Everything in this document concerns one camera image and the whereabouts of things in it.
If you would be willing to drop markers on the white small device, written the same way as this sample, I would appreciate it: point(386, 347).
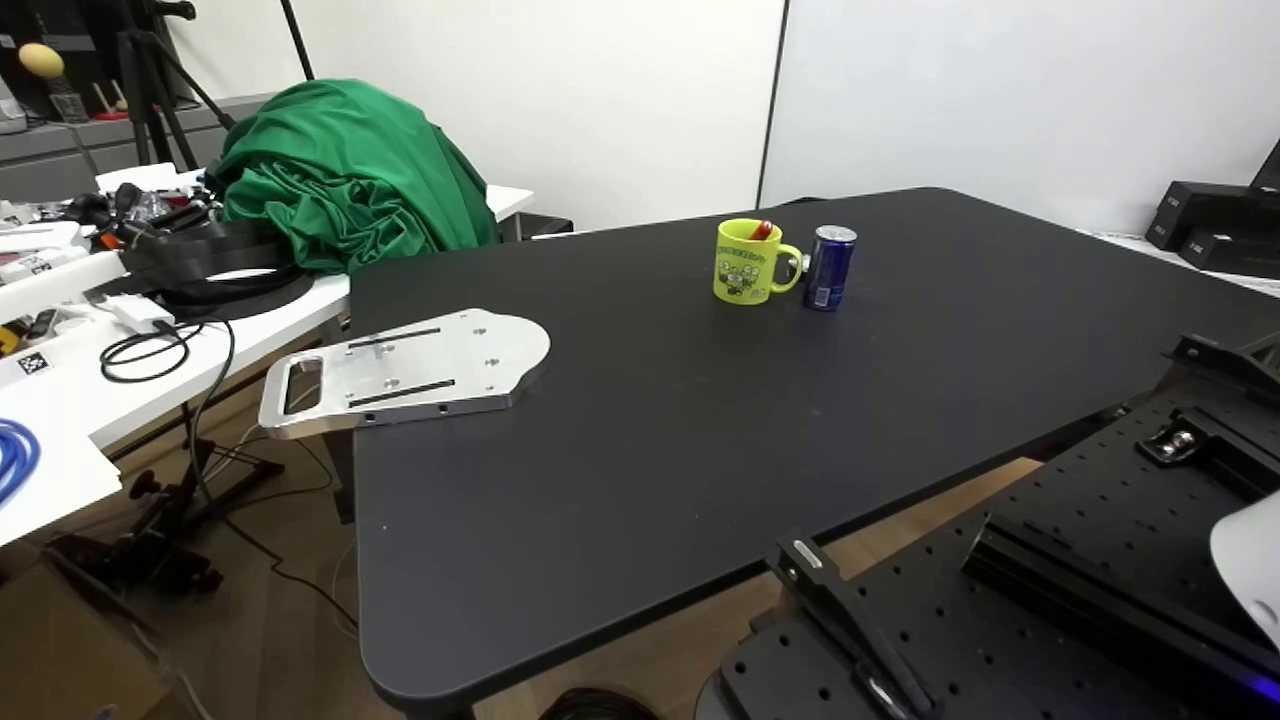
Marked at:
point(137, 315)

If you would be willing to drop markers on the white flat board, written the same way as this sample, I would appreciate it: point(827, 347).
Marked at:
point(441, 352)

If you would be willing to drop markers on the black box device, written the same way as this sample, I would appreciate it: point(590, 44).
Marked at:
point(1221, 223)

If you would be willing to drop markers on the black camera tripod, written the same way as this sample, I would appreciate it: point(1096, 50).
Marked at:
point(157, 83)

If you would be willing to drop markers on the black perforated breadboard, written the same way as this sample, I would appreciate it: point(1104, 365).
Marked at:
point(1064, 534)

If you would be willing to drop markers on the black mounting rail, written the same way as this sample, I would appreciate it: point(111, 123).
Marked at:
point(1135, 565)

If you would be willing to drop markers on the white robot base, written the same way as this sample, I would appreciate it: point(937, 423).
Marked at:
point(1255, 563)

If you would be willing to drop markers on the blue drink can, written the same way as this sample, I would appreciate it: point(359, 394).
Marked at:
point(831, 269)

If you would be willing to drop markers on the black desk stand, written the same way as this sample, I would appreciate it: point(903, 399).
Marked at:
point(161, 534)

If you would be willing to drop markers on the red marker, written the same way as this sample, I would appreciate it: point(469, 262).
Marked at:
point(763, 235)

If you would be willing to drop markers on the green cloth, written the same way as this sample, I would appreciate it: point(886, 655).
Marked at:
point(346, 175)

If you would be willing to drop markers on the yellow ball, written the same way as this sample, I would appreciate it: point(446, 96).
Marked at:
point(41, 62)

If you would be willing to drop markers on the white desk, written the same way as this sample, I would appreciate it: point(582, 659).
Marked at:
point(81, 385)

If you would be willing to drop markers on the yellow-green mug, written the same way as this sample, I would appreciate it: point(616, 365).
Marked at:
point(746, 276)

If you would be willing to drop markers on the black clamp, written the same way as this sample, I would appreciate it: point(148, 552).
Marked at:
point(841, 606)

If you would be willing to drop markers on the black bag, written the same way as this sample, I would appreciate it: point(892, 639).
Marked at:
point(184, 262)

